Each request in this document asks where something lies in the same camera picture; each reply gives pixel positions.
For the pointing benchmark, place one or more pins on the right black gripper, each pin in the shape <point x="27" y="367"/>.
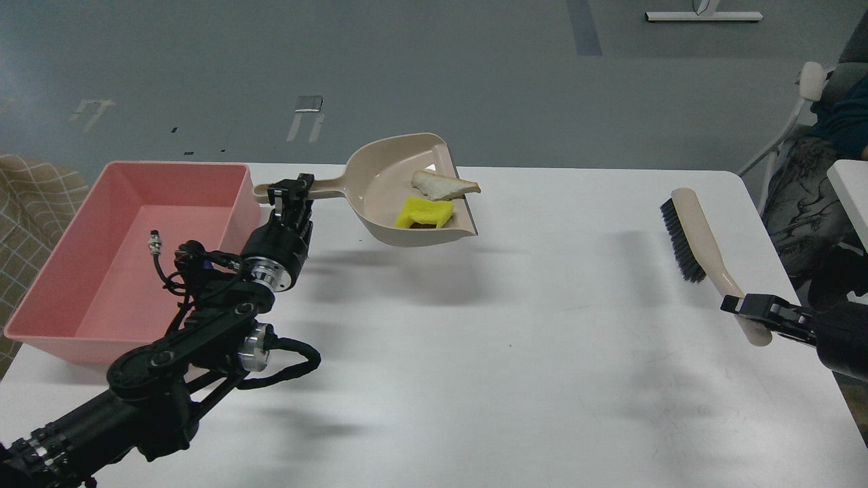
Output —
<point x="764" y="315"/>

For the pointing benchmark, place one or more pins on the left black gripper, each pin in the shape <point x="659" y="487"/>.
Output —
<point x="275" y="253"/>

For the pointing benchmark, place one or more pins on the beige plastic dustpan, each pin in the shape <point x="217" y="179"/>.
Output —
<point x="377" y="179"/>

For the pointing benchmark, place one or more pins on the beige brush black bristles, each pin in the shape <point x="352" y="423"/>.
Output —
<point x="694" y="245"/>

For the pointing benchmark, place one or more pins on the yellow sponge piece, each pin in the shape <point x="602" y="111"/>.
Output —
<point x="424" y="212"/>

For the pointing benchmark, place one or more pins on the white bread slice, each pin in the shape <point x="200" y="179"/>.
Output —
<point x="436" y="187"/>

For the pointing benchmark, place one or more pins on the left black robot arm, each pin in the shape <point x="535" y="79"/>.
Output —
<point x="158" y="393"/>

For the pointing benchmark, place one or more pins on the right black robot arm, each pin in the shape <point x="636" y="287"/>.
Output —
<point x="838" y="334"/>

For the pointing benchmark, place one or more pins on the pink plastic bin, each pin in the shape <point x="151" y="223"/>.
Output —
<point x="98" y="295"/>

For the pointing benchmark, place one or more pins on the seated person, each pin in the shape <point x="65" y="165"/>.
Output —
<point x="802" y="213"/>

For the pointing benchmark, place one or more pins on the white side table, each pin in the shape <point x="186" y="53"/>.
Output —
<point x="849" y="180"/>

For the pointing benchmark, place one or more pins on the white chair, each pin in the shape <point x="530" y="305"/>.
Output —
<point x="758" y="171"/>

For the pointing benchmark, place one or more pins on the beige checkered cloth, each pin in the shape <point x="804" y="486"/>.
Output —
<point x="38" y="201"/>

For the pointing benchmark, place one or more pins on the white floor stand base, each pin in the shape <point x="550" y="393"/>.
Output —
<point x="703" y="11"/>

